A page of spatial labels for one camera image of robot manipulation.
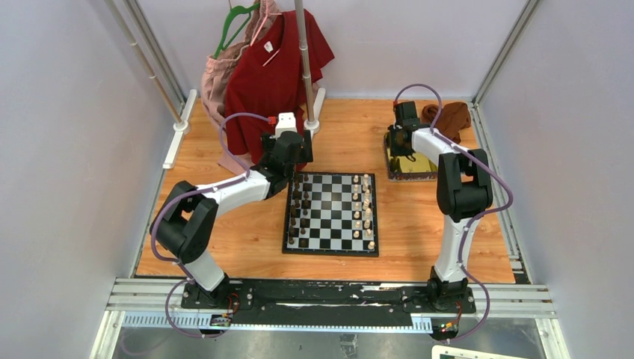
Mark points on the brown crumpled cloth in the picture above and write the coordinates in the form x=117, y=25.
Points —
x=453, y=118

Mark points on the pink garment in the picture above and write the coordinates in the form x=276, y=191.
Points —
x=215, y=80

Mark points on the black white chessboard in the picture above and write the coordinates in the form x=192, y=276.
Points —
x=332, y=214

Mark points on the red t-shirt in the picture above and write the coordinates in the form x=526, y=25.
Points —
x=268, y=81

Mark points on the metal clothes rack pole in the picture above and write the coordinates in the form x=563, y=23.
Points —
x=303, y=47

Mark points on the gold metal tin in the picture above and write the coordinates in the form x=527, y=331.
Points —
x=412, y=168

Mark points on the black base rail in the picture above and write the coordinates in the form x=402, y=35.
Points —
x=324, y=303

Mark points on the green clothes hanger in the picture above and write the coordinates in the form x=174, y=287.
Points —
x=235, y=21

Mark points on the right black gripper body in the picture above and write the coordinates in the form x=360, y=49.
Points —
x=398, y=149

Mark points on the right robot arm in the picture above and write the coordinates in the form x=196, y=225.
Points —
x=463, y=192

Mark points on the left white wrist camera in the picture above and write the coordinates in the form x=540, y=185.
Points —
x=286, y=122

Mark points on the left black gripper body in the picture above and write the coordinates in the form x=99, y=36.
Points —
x=304, y=155

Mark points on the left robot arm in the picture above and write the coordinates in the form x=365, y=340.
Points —
x=185, y=222

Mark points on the white rack base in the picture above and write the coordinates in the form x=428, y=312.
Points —
x=313, y=110

